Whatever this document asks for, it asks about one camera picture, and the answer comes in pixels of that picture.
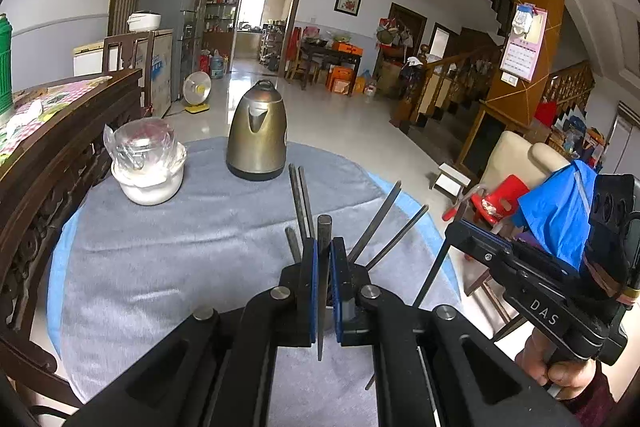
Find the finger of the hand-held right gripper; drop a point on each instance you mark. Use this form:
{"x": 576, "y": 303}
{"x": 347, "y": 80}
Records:
{"x": 475, "y": 242}

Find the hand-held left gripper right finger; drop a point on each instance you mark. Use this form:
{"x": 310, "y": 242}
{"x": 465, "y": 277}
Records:
{"x": 337, "y": 292}

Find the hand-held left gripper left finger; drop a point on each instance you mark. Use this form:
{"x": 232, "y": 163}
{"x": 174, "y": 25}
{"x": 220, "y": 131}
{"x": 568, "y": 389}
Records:
{"x": 311, "y": 292}

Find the person's right forearm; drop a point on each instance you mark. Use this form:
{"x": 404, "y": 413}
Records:
{"x": 600, "y": 404}

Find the person's right hand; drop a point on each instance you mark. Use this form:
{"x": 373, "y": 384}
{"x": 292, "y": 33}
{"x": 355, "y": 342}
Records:
{"x": 570, "y": 377}

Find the red plastic stool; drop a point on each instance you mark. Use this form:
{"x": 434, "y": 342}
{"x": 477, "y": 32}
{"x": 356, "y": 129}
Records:
{"x": 500, "y": 197}

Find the white step stool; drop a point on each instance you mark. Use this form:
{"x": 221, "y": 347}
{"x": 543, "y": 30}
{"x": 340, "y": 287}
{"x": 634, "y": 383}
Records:
{"x": 450, "y": 179}

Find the blue jacket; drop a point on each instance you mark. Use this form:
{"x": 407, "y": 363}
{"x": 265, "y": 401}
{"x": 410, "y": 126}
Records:
{"x": 555, "y": 212}

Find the beige armchair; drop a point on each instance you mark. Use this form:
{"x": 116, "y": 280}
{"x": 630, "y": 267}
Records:
{"x": 510, "y": 157}

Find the grey tablecloth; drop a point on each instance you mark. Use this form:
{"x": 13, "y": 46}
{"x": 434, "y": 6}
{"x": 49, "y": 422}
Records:
{"x": 175, "y": 267}

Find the bronze electric kettle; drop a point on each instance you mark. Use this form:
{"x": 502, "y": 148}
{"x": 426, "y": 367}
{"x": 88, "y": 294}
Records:
{"x": 255, "y": 142}

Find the wooden staircase railing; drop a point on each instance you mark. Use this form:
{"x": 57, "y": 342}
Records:
{"x": 445, "y": 82}

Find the wooden balcony railing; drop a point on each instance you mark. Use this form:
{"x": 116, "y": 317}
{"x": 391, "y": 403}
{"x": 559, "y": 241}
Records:
{"x": 570, "y": 87}

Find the white ceramic bowl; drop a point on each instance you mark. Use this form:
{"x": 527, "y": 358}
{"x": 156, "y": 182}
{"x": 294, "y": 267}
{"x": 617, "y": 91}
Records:
{"x": 150, "y": 189}

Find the orange cardboard box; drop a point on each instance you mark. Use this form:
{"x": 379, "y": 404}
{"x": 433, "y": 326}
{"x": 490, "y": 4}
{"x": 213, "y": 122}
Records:
{"x": 340, "y": 82}

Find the round fan heater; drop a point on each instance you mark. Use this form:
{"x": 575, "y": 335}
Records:
{"x": 196, "y": 87}

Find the dark wooden side table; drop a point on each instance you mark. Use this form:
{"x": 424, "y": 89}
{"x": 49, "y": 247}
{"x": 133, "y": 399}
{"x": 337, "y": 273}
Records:
{"x": 330, "y": 54}

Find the blue water jug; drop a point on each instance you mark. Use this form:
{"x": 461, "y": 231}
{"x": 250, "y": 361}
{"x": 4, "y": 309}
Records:
{"x": 218, "y": 67}

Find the blue tablecloth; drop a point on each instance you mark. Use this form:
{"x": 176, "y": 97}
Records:
{"x": 62, "y": 267}

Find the white chest freezer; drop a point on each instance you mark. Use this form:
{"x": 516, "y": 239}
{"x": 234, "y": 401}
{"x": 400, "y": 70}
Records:
{"x": 161, "y": 67}

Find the dark carved wooden bench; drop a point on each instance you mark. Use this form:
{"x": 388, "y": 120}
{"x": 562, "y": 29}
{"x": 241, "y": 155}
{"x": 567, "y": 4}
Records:
{"x": 45, "y": 187}

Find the shelf of bottles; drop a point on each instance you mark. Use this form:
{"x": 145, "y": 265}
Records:
{"x": 220, "y": 7}

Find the wooden chair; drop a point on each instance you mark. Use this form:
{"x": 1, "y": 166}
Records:
{"x": 106, "y": 57}

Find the checkered bench cushion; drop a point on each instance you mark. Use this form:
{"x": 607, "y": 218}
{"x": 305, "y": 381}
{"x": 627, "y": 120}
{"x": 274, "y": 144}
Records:
{"x": 60, "y": 99}

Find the white rice cooker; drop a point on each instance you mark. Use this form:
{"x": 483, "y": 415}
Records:
{"x": 145, "y": 22}

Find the green plastic bottle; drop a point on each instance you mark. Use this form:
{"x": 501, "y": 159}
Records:
{"x": 5, "y": 67}

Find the wall calendar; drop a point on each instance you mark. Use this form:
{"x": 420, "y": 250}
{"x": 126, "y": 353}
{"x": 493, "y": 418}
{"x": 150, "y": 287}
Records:
{"x": 522, "y": 47}

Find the framed wall picture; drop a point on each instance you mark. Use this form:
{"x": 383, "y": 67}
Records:
{"x": 348, "y": 0}

